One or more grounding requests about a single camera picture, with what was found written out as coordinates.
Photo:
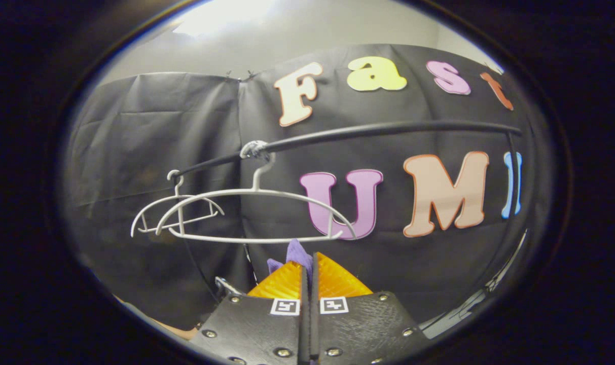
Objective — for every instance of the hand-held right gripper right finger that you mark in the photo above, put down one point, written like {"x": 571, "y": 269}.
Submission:
{"x": 363, "y": 329}

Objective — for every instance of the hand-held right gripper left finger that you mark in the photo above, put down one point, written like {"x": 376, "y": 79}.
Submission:
{"x": 256, "y": 329}

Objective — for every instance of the purple shirt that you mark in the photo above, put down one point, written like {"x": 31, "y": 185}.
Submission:
{"x": 297, "y": 253}

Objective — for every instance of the white hanger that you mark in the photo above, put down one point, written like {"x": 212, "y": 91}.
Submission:
{"x": 179, "y": 188}
{"x": 256, "y": 180}

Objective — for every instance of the black clothes rack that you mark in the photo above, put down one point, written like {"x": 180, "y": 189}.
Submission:
{"x": 388, "y": 131}

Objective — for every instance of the black backdrop cloth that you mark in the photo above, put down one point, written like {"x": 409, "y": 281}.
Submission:
{"x": 145, "y": 132}

